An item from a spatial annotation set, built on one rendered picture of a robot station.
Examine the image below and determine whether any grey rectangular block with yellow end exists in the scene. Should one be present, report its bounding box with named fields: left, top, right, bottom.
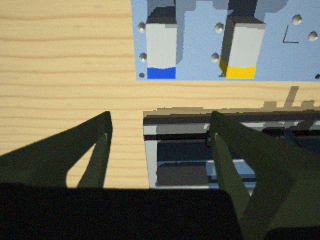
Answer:
left=219, top=16, right=266, bottom=78

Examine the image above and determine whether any grey block with blue end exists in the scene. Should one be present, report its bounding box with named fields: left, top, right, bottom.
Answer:
left=146, top=17, right=177, bottom=79

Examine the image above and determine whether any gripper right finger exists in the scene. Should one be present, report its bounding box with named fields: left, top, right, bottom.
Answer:
left=209, top=111, right=320, bottom=240

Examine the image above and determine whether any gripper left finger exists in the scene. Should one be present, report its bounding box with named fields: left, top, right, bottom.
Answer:
left=0, top=111, right=113, bottom=188

